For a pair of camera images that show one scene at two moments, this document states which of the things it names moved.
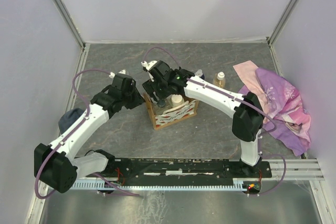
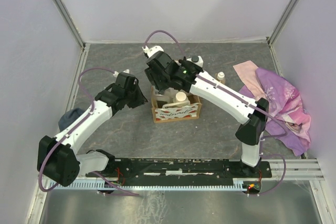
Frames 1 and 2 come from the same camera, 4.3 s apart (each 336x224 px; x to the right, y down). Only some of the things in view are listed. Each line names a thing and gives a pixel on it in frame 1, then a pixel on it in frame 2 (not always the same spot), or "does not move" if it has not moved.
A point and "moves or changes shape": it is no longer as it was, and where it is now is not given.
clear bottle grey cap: (160, 107) moves or changes shape
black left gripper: (139, 99) does not move
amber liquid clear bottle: (219, 80) does not move
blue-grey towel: (68, 117) does not move
